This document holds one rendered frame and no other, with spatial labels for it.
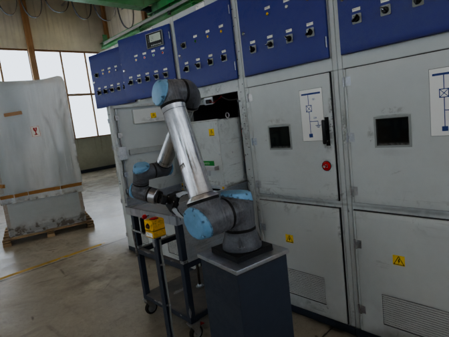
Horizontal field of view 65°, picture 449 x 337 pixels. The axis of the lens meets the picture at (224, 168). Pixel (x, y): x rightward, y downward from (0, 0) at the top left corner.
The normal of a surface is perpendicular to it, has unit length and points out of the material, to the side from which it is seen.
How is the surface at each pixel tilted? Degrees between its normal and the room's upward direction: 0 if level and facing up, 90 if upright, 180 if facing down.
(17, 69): 90
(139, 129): 90
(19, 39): 90
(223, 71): 90
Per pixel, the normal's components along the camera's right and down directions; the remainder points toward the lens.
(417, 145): -0.71, 0.18
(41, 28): 0.69, 0.02
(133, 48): -0.55, 0.18
